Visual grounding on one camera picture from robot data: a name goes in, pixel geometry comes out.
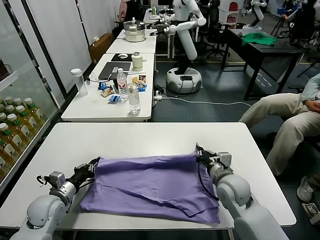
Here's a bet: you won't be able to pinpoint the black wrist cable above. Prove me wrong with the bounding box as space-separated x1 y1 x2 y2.
36 174 51 188
196 161 219 201

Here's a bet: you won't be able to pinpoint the seated person beige trousers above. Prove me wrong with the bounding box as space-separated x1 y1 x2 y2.
238 73 320 177

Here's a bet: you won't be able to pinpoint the black mouse pad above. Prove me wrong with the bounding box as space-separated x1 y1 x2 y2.
110 53 135 63

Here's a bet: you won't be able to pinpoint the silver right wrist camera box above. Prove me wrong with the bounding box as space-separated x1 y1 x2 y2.
216 151 232 171

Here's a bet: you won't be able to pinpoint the white robot behind black table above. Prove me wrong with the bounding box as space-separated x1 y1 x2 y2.
243 0 267 28

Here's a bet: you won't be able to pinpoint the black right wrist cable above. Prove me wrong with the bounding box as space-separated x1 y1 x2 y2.
196 161 219 201

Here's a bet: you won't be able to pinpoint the metal caster foot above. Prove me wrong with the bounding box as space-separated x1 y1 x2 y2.
301 202 320 226

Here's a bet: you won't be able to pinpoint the black table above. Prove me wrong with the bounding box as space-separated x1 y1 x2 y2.
221 23 305 101

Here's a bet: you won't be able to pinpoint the black tripod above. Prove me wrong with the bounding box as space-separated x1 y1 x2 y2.
269 13 289 38

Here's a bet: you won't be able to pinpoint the black office chair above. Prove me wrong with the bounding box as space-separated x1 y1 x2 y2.
199 4 231 60

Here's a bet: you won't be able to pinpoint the grey sneaker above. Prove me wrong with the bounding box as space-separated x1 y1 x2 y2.
296 176 316 203

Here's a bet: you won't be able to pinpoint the pink jacket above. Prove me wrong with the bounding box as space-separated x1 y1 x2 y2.
118 0 135 25

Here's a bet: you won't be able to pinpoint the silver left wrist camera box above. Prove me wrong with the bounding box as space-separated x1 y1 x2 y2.
48 171 67 192

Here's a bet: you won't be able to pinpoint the brown cardboard box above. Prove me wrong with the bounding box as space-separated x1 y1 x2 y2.
87 33 115 65

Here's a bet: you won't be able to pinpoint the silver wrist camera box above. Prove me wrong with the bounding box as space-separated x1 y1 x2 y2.
216 151 232 171
48 171 67 192

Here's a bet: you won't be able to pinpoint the purple T-shirt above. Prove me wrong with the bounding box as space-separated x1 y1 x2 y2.
79 153 221 225

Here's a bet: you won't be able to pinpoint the clear tumbler white lid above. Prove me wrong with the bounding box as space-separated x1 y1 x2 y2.
70 68 89 97

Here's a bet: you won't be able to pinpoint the water bottle red label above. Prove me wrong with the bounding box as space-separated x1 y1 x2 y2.
116 69 129 103

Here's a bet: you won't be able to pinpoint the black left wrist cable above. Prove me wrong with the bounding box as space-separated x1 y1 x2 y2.
36 174 51 188

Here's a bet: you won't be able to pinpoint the white shelf red items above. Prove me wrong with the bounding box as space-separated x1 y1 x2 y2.
218 0 242 26

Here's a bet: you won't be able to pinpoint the cream steamer pot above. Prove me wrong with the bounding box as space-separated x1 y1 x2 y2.
123 17 147 43

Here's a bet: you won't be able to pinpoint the person's bare hand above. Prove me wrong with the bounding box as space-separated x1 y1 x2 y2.
305 99 320 112

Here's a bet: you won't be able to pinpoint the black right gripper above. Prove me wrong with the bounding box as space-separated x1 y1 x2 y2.
194 142 221 169

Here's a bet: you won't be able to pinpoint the glass door display fridge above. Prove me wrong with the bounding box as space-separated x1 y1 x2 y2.
0 0 66 193

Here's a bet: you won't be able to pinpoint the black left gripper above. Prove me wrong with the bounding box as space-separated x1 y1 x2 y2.
66 159 100 191

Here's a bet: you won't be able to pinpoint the cream thermos jug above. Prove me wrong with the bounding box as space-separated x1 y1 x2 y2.
131 51 147 72

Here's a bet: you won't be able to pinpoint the black closed laptop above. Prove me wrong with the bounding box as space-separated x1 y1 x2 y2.
97 61 132 81

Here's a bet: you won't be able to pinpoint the white floor cable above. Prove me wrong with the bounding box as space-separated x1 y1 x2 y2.
159 95 254 108

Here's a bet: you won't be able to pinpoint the clear plastic water bottle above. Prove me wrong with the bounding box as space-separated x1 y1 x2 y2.
127 83 141 115

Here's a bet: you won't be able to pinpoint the green cloth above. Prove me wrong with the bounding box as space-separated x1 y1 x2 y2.
241 31 278 47

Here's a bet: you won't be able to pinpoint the white humanoid robot body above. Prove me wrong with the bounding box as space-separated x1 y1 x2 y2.
166 0 203 95

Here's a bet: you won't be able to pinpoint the white laptop cable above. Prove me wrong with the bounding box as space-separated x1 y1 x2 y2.
86 73 118 83

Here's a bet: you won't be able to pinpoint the white rectangular table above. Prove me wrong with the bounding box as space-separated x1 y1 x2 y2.
61 52 155 123
105 29 158 55
143 8 176 25

